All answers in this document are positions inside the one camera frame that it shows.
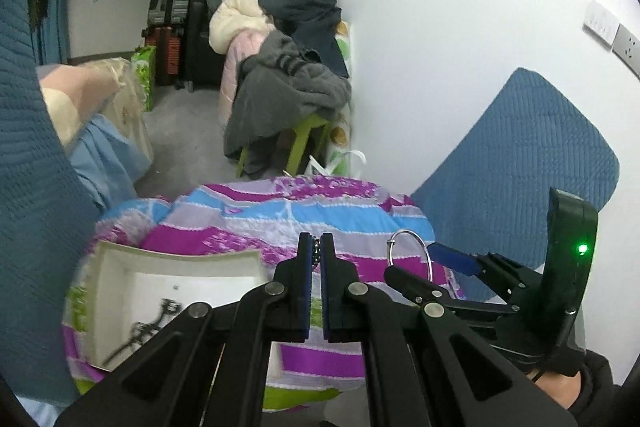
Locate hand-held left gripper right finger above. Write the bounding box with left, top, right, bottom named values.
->
left=321, top=232, right=578, bottom=427

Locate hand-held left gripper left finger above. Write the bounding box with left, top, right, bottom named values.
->
left=54, top=232, right=314, bottom=427

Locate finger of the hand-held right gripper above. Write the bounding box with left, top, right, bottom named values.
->
left=429, top=243, right=547, bottom=303
left=384, top=265, right=517, bottom=324

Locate large metal key ring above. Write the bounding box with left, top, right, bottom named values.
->
left=387, top=230, right=434, bottom=280

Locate pale cardboard box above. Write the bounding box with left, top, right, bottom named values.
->
left=81, top=241, right=283, bottom=380

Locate person's right forearm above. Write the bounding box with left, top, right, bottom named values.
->
left=534, top=349, right=622, bottom=427

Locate blue quilted cushion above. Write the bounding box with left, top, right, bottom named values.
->
left=410, top=67, right=621, bottom=303

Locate colourful printed blanket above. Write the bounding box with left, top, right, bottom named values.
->
left=62, top=174, right=463, bottom=410

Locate green plastic stool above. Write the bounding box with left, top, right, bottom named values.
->
left=236, top=113, right=335, bottom=178

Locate floral printed board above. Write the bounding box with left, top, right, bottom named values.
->
left=327, top=21, right=357, bottom=168

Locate pink quilted garment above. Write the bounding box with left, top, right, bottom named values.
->
left=219, top=32, right=267, bottom=128

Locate light blue cloth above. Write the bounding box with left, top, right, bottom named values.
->
left=67, top=114, right=153, bottom=212

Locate clear plastic bag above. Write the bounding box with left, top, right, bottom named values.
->
left=82, top=57, right=155, bottom=165

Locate black suitcase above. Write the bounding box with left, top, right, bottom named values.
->
left=181, top=0, right=227, bottom=94

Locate green packet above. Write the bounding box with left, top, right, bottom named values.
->
left=130, top=45, right=158, bottom=114

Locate red suitcase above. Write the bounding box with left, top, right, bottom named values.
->
left=144, top=24, right=187, bottom=86

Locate cream padded jacket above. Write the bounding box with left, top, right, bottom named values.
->
left=208, top=0, right=277, bottom=54

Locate dark navy garment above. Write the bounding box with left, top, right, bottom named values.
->
left=257, top=0, right=352, bottom=78

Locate blue quilted cloth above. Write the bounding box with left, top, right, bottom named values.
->
left=0, top=0, right=103, bottom=408

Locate pink and beige pillow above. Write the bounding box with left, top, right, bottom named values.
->
left=37, top=63, right=126, bottom=148

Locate white bag handle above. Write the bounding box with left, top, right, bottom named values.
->
left=304, top=149, right=369, bottom=181

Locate grey wall socket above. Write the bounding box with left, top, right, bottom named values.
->
left=612, top=24, right=640, bottom=80

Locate white wall socket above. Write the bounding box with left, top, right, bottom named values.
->
left=583, top=0, right=622, bottom=51

